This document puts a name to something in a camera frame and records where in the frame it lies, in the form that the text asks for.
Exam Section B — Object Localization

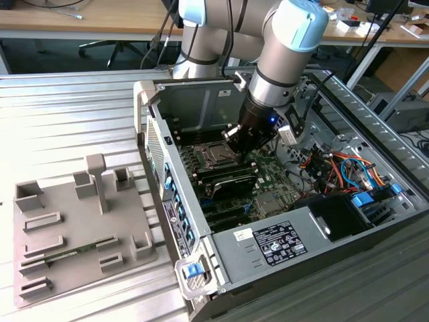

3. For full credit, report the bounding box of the black RAM slot row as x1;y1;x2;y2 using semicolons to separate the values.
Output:
193;160;259;184
172;127;232;148

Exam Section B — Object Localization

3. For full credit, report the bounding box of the CPU socket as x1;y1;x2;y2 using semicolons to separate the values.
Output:
198;140;244;168

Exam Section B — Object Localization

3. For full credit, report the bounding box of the black expansion slot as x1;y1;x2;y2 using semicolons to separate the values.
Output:
204;214;251;233
200;203;248;221

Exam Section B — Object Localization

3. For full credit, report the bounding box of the green motherboard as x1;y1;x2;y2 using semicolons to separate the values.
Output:
176;129;304;235

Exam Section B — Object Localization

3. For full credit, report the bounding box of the black graphics card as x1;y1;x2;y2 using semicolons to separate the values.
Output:
209;176;258;202

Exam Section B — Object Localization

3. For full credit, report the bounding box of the silver chipset heatsink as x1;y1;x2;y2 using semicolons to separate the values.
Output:
255;193;286;216

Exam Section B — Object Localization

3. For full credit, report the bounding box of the grey open PC case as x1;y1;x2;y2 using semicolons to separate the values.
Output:
133;65;429;319

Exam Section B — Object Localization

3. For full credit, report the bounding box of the grey power supply unit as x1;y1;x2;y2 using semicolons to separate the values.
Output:
200;206;332;286

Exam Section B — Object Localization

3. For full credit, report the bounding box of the blue disk carrier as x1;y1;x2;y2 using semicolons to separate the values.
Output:
351;182;403;211

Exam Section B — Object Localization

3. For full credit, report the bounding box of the small white box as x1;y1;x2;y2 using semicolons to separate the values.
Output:
336;19;373;37

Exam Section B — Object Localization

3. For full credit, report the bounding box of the black office chair base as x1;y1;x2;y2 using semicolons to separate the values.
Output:
78;39;147;70

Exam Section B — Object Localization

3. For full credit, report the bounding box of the grey desktop computer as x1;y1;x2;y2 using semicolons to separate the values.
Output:
367;92;429;135

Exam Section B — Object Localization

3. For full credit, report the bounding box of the black stand pole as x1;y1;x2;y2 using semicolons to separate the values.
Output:
345;0;408;83

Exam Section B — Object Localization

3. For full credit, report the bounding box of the brown cardboard box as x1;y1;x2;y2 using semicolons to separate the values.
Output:
370;46;429;93

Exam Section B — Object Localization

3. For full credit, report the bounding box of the wooden desk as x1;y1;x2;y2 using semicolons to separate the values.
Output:
0;0;429;50

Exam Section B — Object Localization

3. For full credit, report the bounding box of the grey parts rack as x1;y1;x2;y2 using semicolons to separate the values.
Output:
12;153;161;310

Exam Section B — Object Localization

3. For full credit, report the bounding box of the small cardboard piece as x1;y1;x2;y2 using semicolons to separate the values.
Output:
401;22;426;38

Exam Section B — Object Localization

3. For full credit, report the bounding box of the green RAM stick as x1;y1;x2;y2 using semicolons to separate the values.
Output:
45;244;100;262

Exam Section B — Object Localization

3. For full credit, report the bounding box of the orange red wire bundle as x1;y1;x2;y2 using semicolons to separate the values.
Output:
300;147;391;199

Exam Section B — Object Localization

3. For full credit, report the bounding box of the blue wire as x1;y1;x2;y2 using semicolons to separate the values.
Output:
340;156;375;194

